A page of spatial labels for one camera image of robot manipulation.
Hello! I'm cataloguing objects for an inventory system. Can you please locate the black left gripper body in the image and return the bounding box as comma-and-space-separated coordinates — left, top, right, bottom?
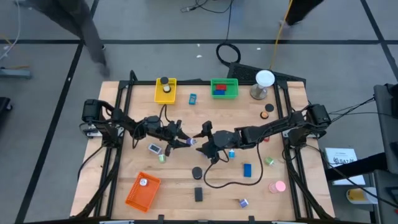
155, 119, 183, 156

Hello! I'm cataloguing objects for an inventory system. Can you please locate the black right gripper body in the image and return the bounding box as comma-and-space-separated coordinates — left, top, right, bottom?
202, 121, 239, 165

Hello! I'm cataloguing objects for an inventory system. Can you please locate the white digital clock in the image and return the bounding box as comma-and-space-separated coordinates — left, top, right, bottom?
147, 142, 163, 156

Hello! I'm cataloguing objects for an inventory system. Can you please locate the yellow plastic basket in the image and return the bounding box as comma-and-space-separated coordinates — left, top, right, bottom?
154, 77, 178, 105

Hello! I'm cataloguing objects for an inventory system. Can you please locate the green plastic basket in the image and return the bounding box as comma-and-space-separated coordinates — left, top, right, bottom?
210, 78, 239, 100

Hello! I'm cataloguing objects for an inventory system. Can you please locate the white sand hourglass black cap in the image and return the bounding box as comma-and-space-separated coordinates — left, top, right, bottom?
159, 76, 172, 94

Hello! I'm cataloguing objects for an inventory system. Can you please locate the orange sand hourglass black cap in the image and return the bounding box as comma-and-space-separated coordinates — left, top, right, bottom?
259, 103, 275, 120

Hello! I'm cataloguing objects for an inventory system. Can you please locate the orange plastic basket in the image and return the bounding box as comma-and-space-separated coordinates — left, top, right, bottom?
124, 171, 162, 213

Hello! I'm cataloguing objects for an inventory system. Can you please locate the black perforated metal panel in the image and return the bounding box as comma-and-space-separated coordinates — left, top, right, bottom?
226, 62, 307, 84

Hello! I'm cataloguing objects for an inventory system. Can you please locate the pink capped clear hourglass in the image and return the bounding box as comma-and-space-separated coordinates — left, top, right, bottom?
268, 180, 287, 194

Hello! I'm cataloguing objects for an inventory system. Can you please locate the white dome wooden table lamp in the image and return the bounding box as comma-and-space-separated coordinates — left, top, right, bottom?
249, 69, 276, 101

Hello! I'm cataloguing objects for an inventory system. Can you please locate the white paper label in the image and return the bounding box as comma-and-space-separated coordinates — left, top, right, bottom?
324, 147, 367, 186

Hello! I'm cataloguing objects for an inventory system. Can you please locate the person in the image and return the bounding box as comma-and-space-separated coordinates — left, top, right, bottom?
278, 0, 326, 27
14, 0, 111, 78

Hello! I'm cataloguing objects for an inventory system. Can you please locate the black metal bar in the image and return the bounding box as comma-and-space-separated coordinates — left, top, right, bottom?
325, 151, 388, 182

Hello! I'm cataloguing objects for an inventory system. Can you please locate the yellow white container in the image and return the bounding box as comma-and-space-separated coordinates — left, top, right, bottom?
346, 187, 379, 205

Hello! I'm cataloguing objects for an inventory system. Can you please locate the gray flat floor base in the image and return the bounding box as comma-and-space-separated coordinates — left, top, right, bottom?
0, 67, 32, 80

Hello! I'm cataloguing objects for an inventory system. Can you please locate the black floor object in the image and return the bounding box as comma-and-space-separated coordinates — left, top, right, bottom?
0, 96, 13, 116

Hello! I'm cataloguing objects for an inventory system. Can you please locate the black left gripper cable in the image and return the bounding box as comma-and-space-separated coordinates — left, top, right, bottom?
159, 105, 170, 124

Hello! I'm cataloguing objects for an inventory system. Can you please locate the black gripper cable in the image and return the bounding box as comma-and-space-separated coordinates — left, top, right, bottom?
203, 141, 265, 189
159, 105, 170, 124

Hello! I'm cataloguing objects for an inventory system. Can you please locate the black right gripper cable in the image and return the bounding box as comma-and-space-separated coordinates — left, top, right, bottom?
203, 141, 265, 189

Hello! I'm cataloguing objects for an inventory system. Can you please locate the black coiled floor cable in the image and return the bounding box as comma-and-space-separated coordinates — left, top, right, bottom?
215, 0, 243, 67

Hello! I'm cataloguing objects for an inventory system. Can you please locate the yellow floor cable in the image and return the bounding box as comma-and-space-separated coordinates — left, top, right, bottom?
269, 0, 295, 71

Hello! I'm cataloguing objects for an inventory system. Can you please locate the thin black floor cable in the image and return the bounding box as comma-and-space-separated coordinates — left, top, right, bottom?
180, 0, 234, 15

